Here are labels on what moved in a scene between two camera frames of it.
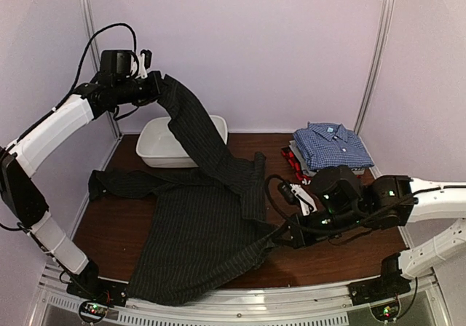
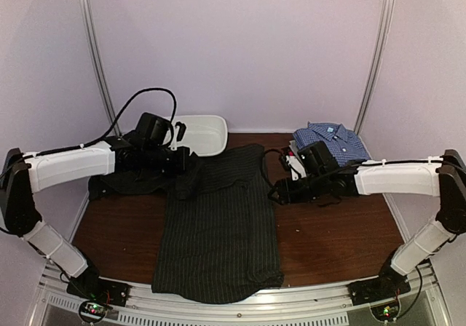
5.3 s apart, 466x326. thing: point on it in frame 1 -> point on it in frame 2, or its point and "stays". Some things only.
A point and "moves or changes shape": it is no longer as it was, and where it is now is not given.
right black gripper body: x=304 y=238 -> x=317 y=187
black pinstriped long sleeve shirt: x=198 y=222 moves or changes shape
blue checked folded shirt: x=329 y=145 stays
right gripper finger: x=281 y=236 -> x=279 y=188
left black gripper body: x=143 y=94 -> x=164 y=165
